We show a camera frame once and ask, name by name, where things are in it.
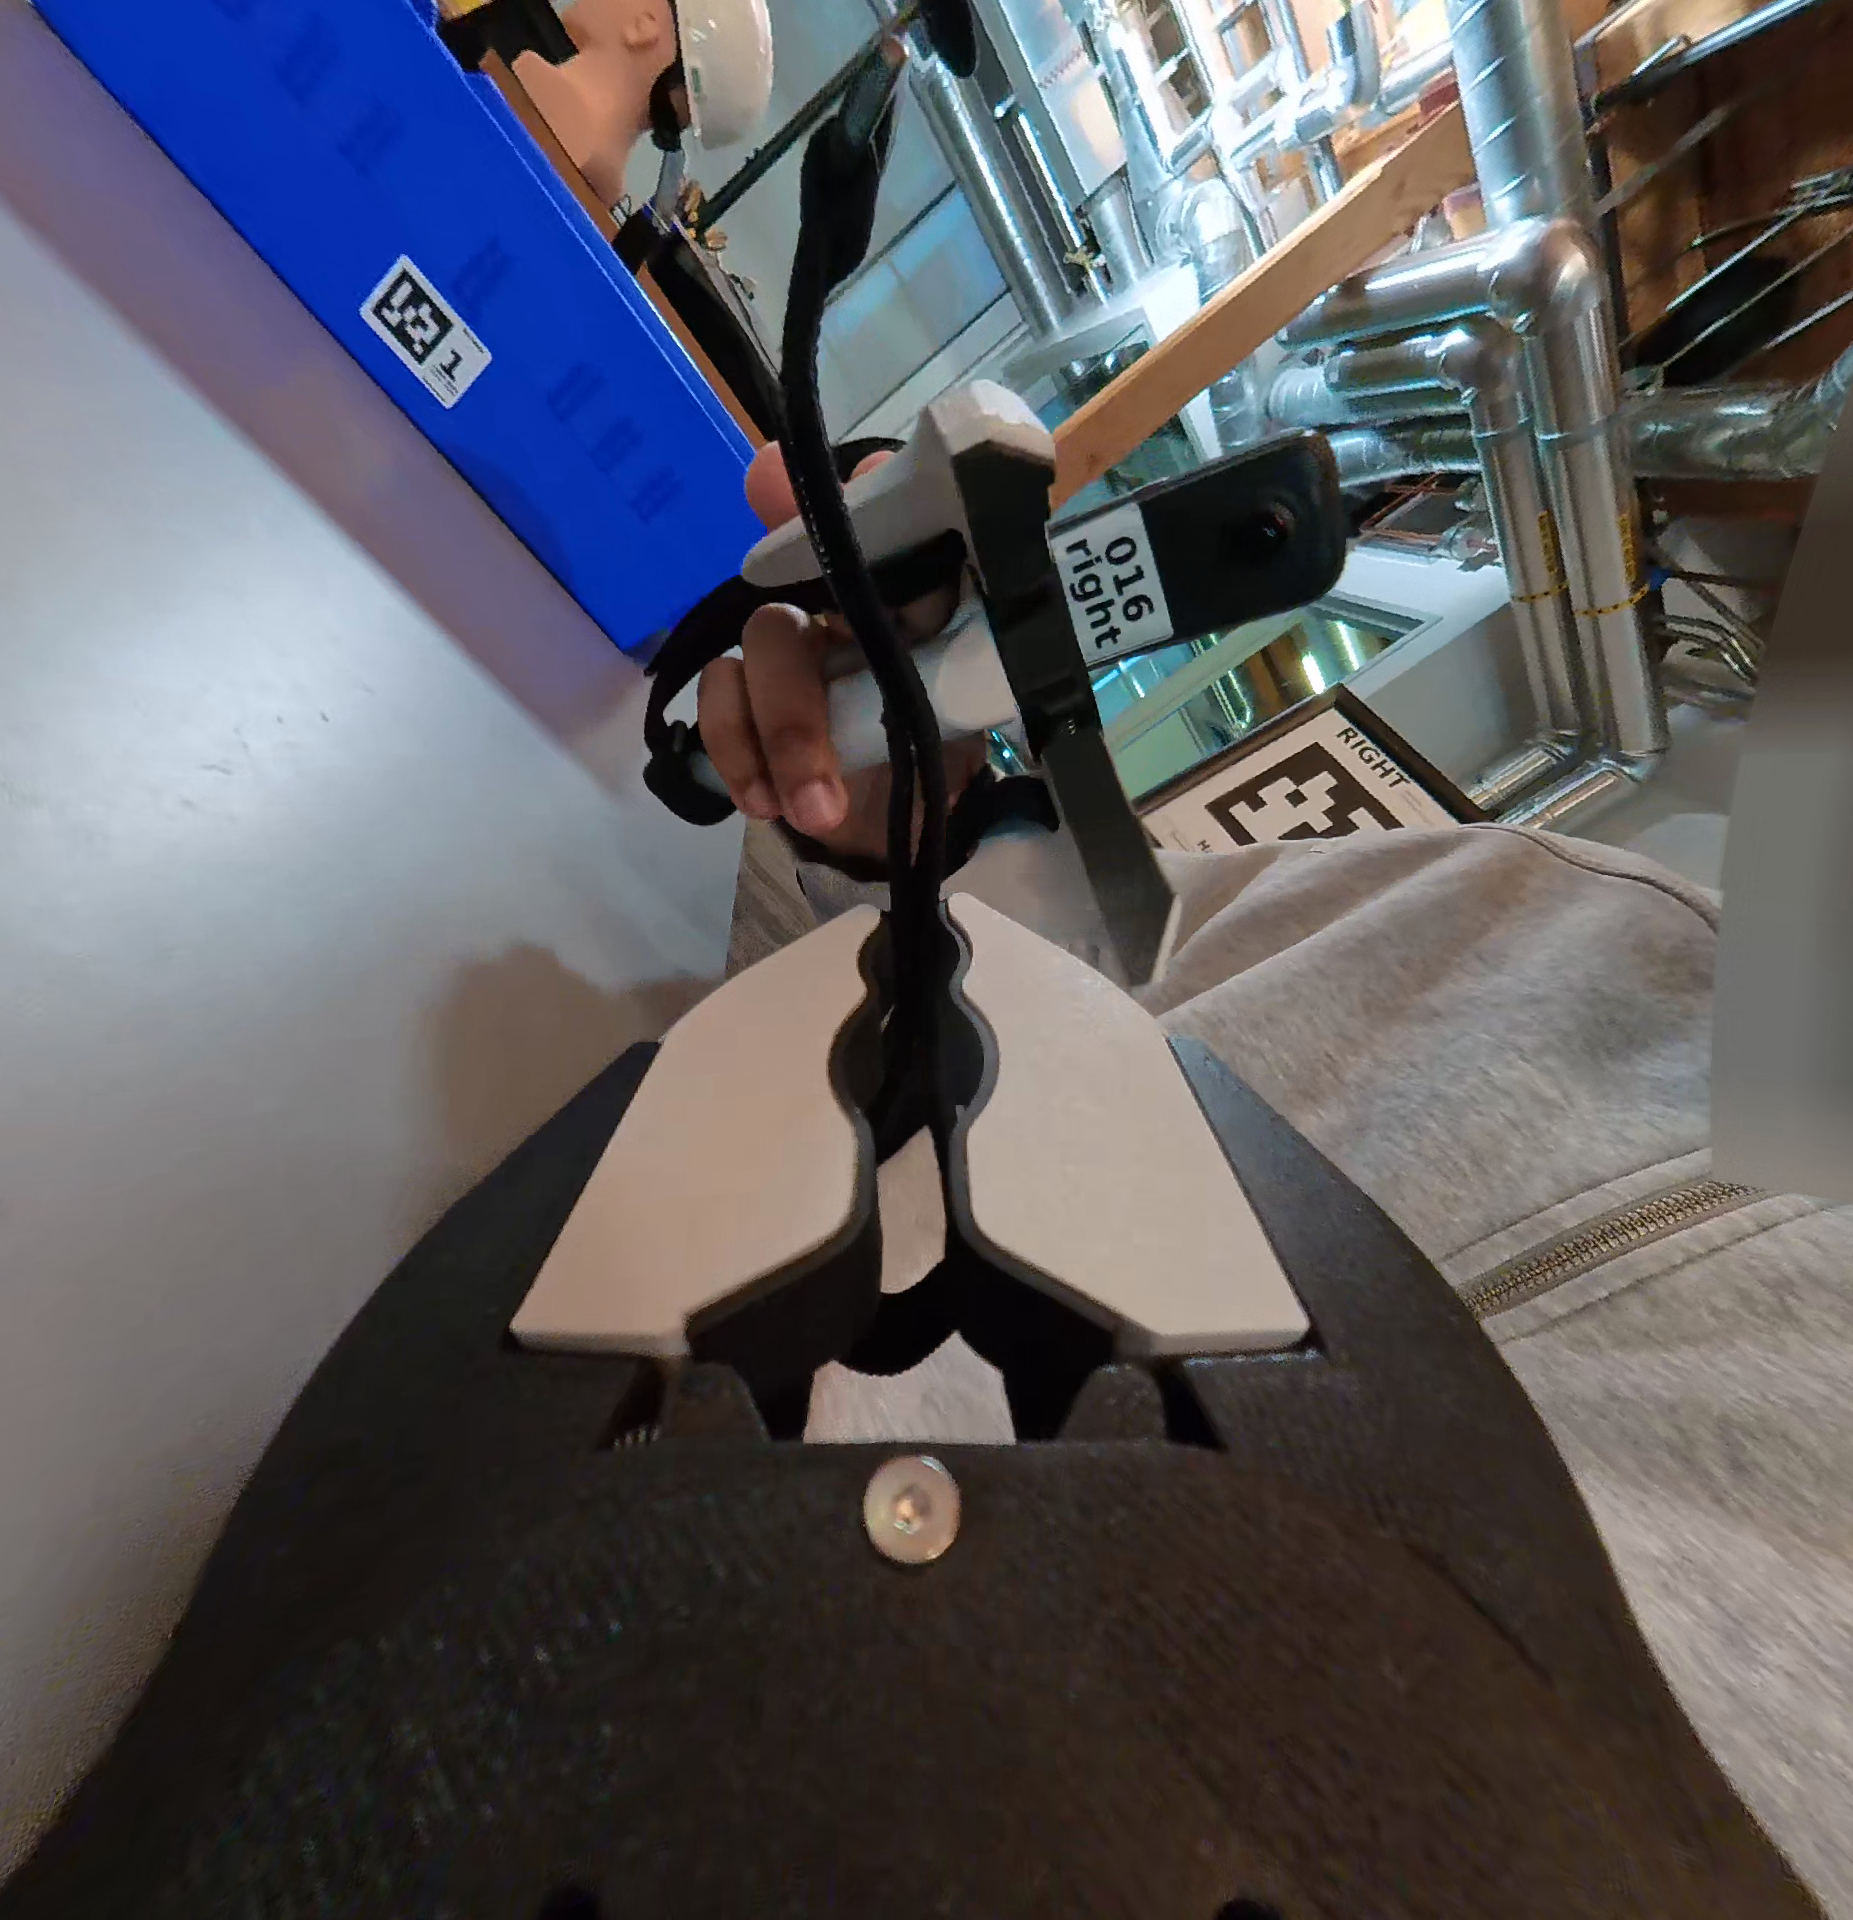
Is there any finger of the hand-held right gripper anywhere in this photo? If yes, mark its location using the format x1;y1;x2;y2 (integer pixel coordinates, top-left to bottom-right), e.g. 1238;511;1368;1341
1039;725;1188;987

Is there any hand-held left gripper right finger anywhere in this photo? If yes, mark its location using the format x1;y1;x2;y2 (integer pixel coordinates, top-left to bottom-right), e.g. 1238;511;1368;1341
944;889;1313;1371

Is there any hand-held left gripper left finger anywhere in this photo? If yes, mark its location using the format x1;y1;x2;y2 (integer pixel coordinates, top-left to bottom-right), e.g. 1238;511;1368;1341
510;900;890;1361

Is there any black strap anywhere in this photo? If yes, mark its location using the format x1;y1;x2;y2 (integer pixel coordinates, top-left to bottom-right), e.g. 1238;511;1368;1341
783;42;1007;1375

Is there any grey desk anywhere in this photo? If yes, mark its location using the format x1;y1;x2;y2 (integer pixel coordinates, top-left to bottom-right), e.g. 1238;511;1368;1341
0;0;755;1914

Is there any person's right hand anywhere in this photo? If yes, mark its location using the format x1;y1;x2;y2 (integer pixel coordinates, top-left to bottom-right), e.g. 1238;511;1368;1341
697;439;932;889

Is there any framed marker sign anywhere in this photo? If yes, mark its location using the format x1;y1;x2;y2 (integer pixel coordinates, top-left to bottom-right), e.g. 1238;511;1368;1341
1141;686;1500;867

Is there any cluster of silver pipes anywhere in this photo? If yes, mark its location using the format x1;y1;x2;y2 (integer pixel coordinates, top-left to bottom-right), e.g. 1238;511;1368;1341
912;0;1853;831

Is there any grey zip hoodie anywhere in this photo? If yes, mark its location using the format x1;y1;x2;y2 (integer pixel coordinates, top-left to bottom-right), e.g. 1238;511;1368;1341
1167;1051;1853;1920

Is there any blue plastic bin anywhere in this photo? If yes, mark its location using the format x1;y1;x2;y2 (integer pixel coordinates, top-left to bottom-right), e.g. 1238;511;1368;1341
34;0;766;657

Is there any wooden post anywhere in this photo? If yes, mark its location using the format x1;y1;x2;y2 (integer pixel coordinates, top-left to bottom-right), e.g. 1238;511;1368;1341
1051;97;1486;519

